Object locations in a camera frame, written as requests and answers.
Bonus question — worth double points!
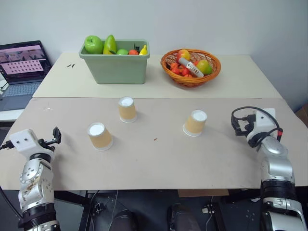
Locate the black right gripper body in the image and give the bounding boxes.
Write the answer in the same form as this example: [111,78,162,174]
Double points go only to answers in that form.
[237,114,257,136]

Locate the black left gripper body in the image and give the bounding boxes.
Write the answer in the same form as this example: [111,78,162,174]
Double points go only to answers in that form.
[36,138,56,153]

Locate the brown paper cup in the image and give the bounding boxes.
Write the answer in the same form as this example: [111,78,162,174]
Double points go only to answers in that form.
[87,122,114,152]
[117,96,138,124]
[182,109,208,138]

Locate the white side table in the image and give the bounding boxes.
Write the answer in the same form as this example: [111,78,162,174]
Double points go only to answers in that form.
[0,107,26,122]

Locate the brown cardboard box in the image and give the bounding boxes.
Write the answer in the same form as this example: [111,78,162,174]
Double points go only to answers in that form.
[295,103,308,127]

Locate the orange wicker basket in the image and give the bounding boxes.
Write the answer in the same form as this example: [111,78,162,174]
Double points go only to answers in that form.
[160,49,222,88]

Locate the yellow-green apple in basket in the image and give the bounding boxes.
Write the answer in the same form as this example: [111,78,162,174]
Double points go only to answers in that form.
[196,59,213,76]

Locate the brown cardboard piece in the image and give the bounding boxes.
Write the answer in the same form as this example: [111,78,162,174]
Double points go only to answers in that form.
[177,189,230,198]

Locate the grey open laptop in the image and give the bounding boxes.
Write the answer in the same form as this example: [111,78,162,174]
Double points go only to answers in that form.
[0,40,52,112]

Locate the white marker in basket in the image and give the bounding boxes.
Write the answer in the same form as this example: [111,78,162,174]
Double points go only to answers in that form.
[178,57,205,78]

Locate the red toy peppers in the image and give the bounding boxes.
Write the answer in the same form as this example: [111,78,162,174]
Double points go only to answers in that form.
[170,62,193,78]

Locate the red yellow toy apple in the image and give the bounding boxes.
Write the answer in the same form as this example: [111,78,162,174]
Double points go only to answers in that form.
[177,49,192,62]

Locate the green plastic bin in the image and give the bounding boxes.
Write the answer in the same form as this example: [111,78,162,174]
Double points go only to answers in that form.
[78,38,151,85]

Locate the green toy apple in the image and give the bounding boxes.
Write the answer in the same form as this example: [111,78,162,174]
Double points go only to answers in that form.
[83,35,104,55]

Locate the green pear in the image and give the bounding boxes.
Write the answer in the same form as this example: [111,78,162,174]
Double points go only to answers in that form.
[103,34,118,55]

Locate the dark rounded shape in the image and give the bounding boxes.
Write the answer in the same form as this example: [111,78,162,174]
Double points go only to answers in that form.
[109,208,137,231]
[167,203,202,231]

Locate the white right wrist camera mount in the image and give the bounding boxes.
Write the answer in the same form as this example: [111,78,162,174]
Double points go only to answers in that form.
[246,107,276,143]

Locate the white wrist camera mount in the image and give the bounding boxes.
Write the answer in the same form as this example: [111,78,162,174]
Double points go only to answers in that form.
[246,107,276,143]
[9,128,55,158]

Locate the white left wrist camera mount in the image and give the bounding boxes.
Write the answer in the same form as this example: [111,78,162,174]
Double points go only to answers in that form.
[9,128,55,158]

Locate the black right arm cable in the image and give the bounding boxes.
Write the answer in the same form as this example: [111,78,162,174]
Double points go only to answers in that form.
[231,106,284,148]

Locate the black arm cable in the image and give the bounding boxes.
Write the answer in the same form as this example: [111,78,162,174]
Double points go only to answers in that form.
[231,106,284,148]
[0,140,13,151]

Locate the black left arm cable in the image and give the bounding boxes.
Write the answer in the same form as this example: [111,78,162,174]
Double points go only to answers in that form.
[0,140,13,151]

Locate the black table frame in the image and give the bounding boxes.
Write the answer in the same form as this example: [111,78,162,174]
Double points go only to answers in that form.
[53,189,101,231]

